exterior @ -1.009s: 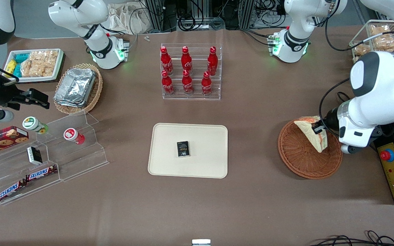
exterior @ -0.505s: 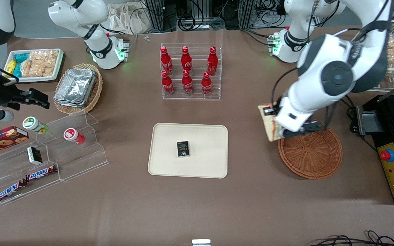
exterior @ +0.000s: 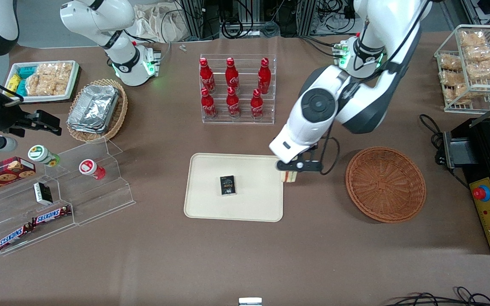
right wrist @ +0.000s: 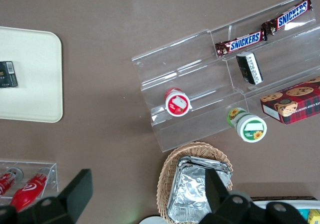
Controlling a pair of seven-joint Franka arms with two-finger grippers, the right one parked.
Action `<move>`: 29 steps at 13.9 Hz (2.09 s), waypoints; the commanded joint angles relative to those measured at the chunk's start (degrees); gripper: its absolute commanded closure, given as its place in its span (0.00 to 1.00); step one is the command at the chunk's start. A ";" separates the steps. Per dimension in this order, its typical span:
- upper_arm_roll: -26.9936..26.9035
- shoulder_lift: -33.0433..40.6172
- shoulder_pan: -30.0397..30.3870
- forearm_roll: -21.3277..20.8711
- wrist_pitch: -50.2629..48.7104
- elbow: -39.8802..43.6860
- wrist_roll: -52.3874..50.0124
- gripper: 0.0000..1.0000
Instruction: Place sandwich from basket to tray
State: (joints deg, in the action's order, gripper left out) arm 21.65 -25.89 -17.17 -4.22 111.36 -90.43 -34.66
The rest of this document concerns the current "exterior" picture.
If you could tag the clear acrylic bottle rack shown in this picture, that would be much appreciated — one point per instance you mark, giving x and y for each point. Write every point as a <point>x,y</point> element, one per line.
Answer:
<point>245,117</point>

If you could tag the black countertop appliance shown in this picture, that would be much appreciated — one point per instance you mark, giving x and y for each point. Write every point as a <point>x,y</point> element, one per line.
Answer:
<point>485,144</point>

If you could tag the small black card box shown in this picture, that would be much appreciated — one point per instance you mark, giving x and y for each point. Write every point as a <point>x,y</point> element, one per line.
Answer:
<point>227,185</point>

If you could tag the black and white small box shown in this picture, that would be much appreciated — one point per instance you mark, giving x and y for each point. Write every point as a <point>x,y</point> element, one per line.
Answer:
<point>42,193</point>

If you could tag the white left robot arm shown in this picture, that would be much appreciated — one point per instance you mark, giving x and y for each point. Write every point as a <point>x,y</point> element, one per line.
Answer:
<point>313,104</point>

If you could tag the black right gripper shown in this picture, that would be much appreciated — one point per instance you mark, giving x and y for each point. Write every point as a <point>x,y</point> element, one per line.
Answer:
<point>7,119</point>

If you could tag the round brown wicker basket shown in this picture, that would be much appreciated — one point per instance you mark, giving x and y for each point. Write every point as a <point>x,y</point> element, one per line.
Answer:
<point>385,187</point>

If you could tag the stacked aluminium foil trays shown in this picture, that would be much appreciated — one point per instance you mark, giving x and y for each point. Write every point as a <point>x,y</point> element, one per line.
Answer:
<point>94,108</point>

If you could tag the oval light wicker basket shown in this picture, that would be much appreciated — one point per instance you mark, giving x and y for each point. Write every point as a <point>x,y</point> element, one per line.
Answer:
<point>119,114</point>

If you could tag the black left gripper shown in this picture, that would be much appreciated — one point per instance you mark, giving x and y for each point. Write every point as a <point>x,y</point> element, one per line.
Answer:
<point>314,148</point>

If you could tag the clear acrylic step shelf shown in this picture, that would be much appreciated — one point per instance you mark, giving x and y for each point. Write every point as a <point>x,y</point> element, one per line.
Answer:
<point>100,199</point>

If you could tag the green lid cup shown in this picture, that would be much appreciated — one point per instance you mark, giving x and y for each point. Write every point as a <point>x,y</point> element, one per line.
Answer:
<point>41,154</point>

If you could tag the beige plastic tray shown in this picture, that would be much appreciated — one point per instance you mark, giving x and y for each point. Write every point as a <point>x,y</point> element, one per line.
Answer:
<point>253,204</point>

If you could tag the Snickers chocolate bar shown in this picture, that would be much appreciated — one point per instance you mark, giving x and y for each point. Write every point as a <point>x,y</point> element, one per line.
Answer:
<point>51,215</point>
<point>13,237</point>

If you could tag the red cookie box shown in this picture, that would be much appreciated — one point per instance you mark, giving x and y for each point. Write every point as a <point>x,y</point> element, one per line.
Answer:
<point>2,173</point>

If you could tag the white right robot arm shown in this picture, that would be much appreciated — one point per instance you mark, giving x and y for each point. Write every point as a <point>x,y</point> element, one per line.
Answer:
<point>131,68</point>

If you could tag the white rectangular snack tray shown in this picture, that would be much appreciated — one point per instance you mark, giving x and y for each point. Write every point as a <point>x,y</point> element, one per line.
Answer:
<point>74,80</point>

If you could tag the red cola bottle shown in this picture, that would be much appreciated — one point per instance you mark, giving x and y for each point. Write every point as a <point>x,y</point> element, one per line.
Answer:
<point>232,75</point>
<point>256,106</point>
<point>264,76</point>
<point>206,76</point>
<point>208,105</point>
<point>233,104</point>

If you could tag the yellow snack packet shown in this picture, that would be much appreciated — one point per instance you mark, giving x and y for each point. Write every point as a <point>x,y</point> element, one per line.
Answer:
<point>13,82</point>

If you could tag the rice cracker pack pile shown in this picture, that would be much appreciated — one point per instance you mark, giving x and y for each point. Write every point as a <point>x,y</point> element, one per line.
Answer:
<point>49,79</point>

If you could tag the triangular sandwich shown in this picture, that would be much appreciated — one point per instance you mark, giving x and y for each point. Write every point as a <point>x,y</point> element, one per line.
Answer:
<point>289,177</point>

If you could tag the cream cloth bag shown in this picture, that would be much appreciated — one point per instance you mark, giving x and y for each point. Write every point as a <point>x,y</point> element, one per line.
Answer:
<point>160,23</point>

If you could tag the red lid cup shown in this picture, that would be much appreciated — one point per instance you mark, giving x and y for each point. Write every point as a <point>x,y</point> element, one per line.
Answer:
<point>89,168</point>

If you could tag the teal snack packet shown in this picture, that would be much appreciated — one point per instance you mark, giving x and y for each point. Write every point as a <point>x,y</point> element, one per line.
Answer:
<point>27,72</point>
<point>21,88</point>

